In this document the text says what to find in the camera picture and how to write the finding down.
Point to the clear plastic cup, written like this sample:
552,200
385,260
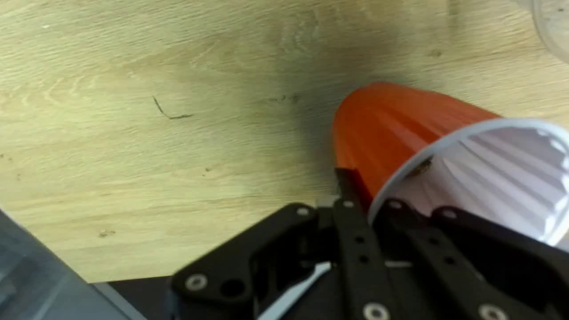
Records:
552,24

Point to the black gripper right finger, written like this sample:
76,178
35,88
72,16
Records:
451,265

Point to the red plastic cup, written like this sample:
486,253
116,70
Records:
433,150

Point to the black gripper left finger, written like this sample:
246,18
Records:
243,276

